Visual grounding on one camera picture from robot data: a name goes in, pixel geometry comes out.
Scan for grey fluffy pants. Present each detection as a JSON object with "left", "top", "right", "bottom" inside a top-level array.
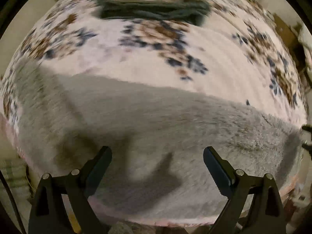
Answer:
[{"left": 13, "top": 59, "right": 302, "bottom": 225}]

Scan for pink floral mattress sheet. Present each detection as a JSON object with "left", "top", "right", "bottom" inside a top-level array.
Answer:
[{"left": 0, "top": 111, "right": 300, "bottom": 227}]

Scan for floral bed blanket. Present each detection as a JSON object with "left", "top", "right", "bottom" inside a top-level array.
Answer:
[{"left": 1, "top": 0, "right": 308, "bottom": 129}]

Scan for brown cardboard box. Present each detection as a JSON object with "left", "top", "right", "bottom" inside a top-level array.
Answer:
[{"left": 273, "top": 13, "right": 298, "bottom": 57}]

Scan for dark teal folded garment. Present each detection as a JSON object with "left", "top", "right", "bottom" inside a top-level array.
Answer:
[{"left": 96, "top": 0, "right": 211, "bottom": 26}]

